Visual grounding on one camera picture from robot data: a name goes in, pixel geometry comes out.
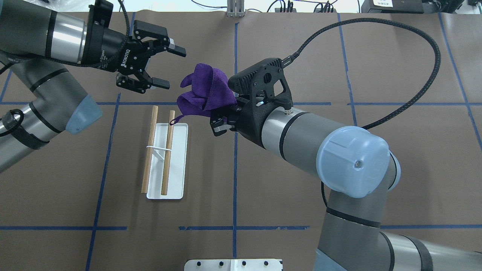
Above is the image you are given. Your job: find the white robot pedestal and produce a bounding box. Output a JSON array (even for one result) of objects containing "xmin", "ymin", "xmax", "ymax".
[{"xmin": 184, "ymin": 259, "xmax": 284, "ymax": 271}]

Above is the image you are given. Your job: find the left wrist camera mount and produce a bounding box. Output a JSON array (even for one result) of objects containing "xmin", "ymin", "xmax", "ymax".
[{"xmin": 87, "ymin": 0, "xmax": 113, "ymax": 41}]

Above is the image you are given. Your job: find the wooden rack rod left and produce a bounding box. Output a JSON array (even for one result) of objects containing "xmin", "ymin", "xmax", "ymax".
[{"xmin": 141, "ymin": 106, "xmax": 159, "ymax": 193}]

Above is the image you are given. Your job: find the white towel rack base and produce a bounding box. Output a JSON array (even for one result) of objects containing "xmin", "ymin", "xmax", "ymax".
[{"xmin": 146, "ymin": 123, "xmax": 188, "ymax": 199}]

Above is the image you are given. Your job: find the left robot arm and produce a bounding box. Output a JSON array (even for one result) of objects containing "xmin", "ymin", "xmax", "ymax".
[{"xmin": 0, "ymin": 0, "xmax": 186, "ymax": 172}]

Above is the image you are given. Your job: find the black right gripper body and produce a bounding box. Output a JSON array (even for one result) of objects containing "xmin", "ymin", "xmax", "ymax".
[{"xmin": 227, "ymin": 96, "xmax": 287, "ymax": 148}]

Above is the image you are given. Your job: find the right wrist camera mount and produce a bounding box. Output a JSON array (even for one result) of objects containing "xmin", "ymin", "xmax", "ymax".
[{"xmin": 228, "ymin": 57, "xmax": 294, "ymax": 115}]

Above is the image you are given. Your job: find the black power box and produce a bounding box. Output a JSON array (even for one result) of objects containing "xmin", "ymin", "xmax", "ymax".
[{"xmin": 360, "ymin": 0, "xmax": 446, "ymax": 14}]

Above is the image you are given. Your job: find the purple microfiber towel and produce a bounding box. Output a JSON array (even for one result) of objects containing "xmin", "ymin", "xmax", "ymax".
[{"xmin": 170, "ymin": 63, "xmax": 236, "ymax": 125}]

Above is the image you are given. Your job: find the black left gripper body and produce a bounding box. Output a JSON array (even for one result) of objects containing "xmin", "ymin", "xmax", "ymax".
[{"xmin": 99, "ymin": 29, "xmax": 150, "ymax": 75}]

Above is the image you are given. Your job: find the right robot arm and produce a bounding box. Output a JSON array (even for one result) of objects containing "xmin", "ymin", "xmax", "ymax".
[{"xmin": 210, "ymin": 98, "xmax": 481, "ymax": 271}]

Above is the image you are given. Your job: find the black braided right cable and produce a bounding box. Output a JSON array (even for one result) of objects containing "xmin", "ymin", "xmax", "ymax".
[{"xmin": 281, "ymin": 21, "xmax": 442, "ymax": 131}]

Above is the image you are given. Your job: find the aluminium frame post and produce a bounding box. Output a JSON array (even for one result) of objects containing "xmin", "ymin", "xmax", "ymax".
[{"xmin": 226, "ymin": 0, "xmax": 246, "ymax": 18}]

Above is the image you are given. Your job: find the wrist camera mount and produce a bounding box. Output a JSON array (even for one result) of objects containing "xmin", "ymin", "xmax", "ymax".
[
  {"xmin": 228, "ymin": 57, "xmax": 294, "ymax": 115},
  {"xmin": 87, "ymin": 0, "xmax": 113, "ymax": 41}
]

